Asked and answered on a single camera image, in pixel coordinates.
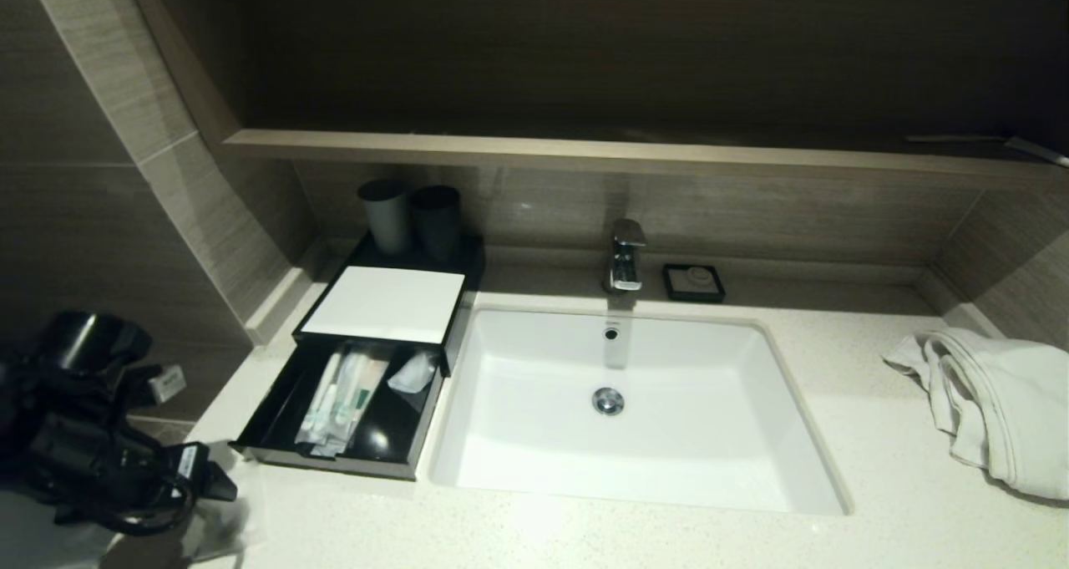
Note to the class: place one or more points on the black square soap dish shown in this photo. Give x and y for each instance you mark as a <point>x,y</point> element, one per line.
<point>670,285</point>

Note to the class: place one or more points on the black tumbler cup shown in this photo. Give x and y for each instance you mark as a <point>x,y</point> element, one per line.
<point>438,222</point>

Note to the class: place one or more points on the white folded towel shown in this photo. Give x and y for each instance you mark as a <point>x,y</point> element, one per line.
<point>1002,410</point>

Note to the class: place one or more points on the grey tumbler cup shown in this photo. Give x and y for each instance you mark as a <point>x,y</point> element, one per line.
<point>386,218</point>

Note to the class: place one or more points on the round white soap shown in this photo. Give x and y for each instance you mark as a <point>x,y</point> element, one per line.
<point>696,280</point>

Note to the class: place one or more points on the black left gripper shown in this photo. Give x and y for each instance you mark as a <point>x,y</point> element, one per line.
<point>167,469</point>

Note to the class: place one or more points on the black box drawer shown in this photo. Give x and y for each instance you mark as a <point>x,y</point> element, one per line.
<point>397,435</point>

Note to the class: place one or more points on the clear green-print toothbrush packet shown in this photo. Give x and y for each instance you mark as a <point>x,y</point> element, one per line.
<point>320,402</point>

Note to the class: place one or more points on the chrome faucet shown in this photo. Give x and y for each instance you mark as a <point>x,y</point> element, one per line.
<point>625,256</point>

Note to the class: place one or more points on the comb green label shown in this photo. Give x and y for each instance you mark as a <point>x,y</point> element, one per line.
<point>372,389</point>

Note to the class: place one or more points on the wooden wall shelf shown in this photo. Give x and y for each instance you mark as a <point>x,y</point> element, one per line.
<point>585,153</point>

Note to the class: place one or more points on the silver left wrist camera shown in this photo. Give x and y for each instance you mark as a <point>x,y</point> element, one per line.
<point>167,383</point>

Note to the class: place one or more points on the white ceramic sink basin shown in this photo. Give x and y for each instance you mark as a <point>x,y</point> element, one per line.
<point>693,435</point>

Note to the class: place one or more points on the chrome sink drain stopper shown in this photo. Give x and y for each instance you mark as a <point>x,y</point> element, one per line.
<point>608,401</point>

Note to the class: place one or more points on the small white wrapped packet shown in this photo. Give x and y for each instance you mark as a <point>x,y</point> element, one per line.
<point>413,374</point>

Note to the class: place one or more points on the long clear plastic packet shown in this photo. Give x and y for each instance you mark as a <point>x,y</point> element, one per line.
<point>347,398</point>

